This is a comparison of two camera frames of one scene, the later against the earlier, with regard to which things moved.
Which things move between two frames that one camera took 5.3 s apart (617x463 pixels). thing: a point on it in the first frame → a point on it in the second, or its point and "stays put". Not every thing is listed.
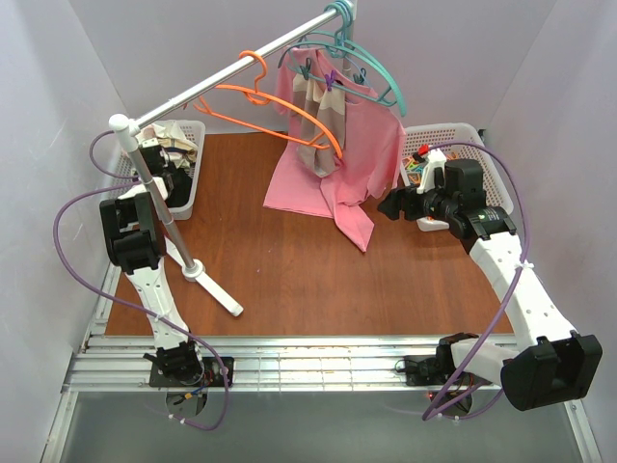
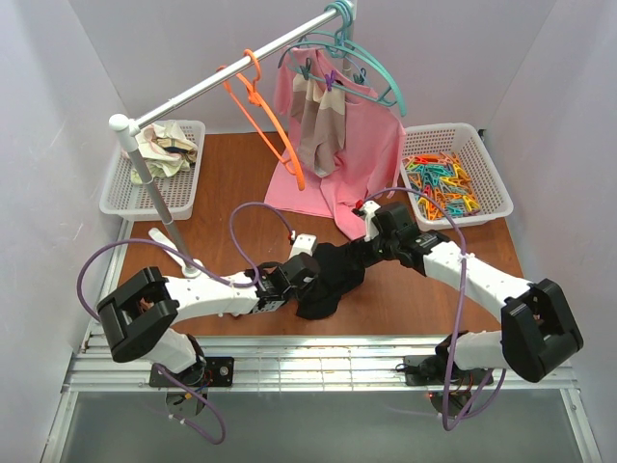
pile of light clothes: [177, 149] stays put
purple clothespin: [330, 79] stays put
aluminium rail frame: [261, 364] stays put
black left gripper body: [157, 157] → [306, 272]
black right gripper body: [411, 203] → [374, 242]
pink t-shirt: [371, 150] stays put
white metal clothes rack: [127, 125] stays put
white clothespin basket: [458, 141] stays put
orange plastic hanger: [201, 106] → [294, 166]
